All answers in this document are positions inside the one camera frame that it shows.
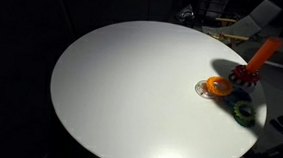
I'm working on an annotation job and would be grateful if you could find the clear plastic ring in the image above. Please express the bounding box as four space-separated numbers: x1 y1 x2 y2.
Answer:
193 79 222 101

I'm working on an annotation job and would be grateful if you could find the lime green ridged ring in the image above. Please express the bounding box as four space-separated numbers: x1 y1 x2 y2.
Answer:
231 99 258 123

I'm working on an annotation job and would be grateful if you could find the dark teal ridged ring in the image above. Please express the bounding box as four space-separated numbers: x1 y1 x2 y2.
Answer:
232 112 257 129

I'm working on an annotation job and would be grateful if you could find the black white striped base ring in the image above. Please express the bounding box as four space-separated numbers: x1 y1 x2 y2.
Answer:
228 73 260 95

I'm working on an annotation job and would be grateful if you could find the grey lounge chair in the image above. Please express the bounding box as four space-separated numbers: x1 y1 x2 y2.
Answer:
201 0 283 44

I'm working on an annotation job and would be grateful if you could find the wooden stick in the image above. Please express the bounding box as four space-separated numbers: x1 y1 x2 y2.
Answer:
220 32 250 42
215 16 238 24

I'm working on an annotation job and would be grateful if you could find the red ribbed ring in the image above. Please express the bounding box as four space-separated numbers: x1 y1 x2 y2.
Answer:
230 63 263 86

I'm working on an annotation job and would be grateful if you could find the orange bumpy ring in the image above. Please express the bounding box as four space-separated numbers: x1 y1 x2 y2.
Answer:
205 75 235 97

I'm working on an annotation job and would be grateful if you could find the blue dotted ring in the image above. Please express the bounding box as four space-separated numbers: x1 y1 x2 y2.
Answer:
222 87 254 110

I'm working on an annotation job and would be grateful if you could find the orange stacking post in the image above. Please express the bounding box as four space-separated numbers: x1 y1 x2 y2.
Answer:
245 34 283 76

